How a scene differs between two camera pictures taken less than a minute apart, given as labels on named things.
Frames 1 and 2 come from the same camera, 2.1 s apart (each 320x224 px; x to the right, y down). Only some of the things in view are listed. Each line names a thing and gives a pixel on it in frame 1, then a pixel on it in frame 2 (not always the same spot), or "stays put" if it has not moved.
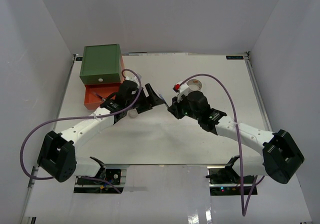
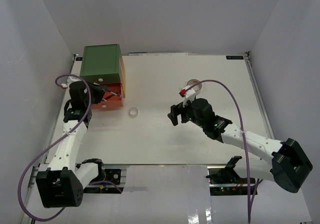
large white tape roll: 194,85 stays put
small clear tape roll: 133,113 stays put
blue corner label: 234,57 stays put
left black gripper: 147,104 → 99,89
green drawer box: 101,64 stays put
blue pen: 164,101 → 120,96
